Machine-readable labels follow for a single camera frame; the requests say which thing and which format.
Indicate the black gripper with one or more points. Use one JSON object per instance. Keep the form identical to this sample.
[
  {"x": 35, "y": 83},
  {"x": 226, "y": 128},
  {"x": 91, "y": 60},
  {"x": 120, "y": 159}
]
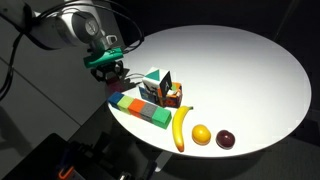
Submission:
[{"x": 108, "y": 70}]

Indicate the blue block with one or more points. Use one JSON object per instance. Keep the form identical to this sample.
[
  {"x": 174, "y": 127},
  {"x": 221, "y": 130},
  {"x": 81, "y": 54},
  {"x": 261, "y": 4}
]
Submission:
[{"x": 115, "y": 99}]

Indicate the light green block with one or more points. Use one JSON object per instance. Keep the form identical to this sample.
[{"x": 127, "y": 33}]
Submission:
[{"x": 125, "y": 104}]

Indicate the orange block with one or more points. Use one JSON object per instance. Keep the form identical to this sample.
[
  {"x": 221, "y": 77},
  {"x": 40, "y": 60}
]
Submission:
[{"x": 136, "y": 108}]

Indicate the grey block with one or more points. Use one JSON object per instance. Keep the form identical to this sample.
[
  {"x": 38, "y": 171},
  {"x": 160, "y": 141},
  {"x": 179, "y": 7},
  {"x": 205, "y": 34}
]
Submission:
[{"x": 148, "y": 112}]

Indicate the white cube with teal triangle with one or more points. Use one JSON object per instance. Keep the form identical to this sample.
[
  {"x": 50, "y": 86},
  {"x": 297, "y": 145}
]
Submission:
[{"x": 151, "y": 78}]

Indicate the orange patterned box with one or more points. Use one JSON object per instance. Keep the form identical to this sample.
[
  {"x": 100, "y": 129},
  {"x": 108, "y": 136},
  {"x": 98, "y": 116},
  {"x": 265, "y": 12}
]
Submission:
[{"x": 172, "y": 98}]

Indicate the yellow banana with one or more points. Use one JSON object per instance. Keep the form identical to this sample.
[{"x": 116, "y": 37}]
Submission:
[{"x": 178, "y": 128}]

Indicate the white table base legs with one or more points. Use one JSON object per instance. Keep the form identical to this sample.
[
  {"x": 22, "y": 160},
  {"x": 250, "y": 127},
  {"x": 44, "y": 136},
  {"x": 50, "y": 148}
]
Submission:
[{"x": 162, "y": 161}]

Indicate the orange tipped clamp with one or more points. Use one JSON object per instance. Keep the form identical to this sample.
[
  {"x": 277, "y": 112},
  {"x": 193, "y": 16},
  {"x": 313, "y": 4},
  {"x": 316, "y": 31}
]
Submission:
[{"x": 66, "y": 172}]

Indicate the dark red plum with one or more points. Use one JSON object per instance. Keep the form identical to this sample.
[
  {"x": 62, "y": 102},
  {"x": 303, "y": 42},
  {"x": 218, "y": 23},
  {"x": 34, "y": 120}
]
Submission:
[{"x": 225, "y": 139}]

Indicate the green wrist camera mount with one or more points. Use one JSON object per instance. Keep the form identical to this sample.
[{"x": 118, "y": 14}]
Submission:
[{"x": 101, "y": 57}]

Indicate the flat metal base plate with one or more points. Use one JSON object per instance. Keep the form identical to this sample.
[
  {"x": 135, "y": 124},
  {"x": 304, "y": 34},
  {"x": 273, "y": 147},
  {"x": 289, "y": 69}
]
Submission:
[{"x": 36, "y": 160}]

